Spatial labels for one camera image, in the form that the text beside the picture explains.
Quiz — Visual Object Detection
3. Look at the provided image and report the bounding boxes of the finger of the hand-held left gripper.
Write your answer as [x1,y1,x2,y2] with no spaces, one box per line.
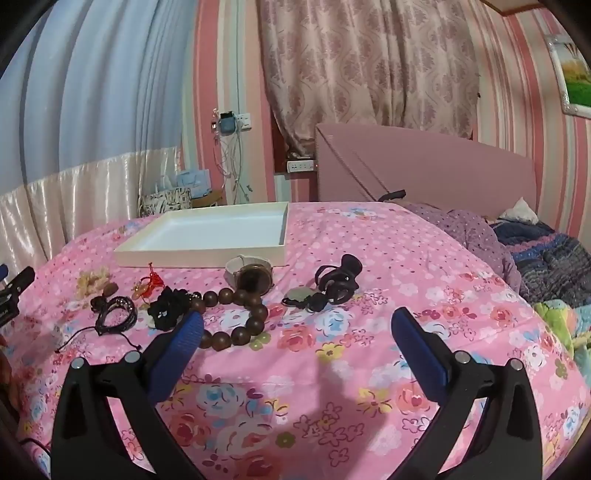
[8,267,36,297]
[0,288,20,326]

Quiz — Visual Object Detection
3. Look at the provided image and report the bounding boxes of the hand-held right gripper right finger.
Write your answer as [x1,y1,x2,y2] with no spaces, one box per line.
[391,308,543,480]

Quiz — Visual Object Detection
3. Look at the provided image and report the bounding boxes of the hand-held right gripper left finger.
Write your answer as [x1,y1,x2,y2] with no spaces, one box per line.
[51,310,206,480]

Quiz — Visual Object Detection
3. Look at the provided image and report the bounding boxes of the black fabric scrunchie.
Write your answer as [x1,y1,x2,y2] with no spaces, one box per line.
[148,286,195,330]

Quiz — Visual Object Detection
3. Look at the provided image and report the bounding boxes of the brown wooden bead bracelet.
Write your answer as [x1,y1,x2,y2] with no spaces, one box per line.
[189,286,269,352]

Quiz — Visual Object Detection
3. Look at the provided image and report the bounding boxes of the beige bead bracelet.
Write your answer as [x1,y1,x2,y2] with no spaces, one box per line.
[76,270,116,298]

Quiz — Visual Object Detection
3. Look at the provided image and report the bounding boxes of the black cord bracelet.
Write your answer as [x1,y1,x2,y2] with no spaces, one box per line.
[54,295,139,354]

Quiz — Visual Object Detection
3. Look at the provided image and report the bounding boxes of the black hair ties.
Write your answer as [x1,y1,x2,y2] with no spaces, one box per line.
[315,254,361,305]

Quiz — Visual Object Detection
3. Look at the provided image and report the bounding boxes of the white shallow tray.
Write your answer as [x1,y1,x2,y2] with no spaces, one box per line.
[114,202,290,268]

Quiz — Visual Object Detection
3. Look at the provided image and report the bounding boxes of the black knotted cord pendant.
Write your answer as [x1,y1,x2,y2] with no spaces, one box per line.
[281,286,329,315]

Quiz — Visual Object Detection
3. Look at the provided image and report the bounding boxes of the pink floral bedsheet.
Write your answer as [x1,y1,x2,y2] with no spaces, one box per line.
[14,200,591,480]

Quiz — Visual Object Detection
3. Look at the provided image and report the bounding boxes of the white satin curtain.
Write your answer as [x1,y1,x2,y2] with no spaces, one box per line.
[0,147,183,264]

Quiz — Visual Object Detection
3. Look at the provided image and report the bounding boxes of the purple dotted blanket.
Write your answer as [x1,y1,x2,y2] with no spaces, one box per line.
[406,203,522,291]

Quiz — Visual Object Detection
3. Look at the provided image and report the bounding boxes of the patterned tissue box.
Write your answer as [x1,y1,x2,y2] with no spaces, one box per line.
[140,187,192,217]

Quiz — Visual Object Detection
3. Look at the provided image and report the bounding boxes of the green printed blanket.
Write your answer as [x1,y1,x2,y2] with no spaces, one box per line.
[533,300,591,361]

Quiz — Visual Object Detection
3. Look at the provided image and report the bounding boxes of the wooden nightstand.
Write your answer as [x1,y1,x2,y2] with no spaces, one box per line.
[191,191,227,208]

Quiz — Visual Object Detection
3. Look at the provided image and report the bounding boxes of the dark knitted blanket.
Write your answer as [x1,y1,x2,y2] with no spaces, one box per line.
[489,220,591,308]

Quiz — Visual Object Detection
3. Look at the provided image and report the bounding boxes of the blue paper bag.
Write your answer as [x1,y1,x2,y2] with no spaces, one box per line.
[178,168,212,197]

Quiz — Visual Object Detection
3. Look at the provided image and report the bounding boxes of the white cloth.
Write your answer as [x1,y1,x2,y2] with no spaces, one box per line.
[499,198,539,220]

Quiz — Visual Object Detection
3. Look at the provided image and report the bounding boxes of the pink headboard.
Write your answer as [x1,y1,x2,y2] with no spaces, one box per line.
[315,122,539,215]

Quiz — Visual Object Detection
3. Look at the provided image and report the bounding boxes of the blue curtain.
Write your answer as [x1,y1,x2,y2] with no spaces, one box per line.
[0,0,199,195]

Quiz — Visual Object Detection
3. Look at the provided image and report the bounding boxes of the patterned beige curtain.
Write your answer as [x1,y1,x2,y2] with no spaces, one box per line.
[256,0,481,155]

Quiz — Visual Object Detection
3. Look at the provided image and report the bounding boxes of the white strap wristwatch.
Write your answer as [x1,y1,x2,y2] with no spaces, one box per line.
[225,255,274,296]

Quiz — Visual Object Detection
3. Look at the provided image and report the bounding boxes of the black cable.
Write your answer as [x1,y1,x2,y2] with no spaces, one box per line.
[18,436,52,457]

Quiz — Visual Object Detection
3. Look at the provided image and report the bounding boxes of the hanging charger cables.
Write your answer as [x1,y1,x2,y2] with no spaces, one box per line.
[215,134,252,204]

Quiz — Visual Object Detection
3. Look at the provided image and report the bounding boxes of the framed wall picture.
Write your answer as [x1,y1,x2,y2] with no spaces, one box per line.
[544,32,591,116]

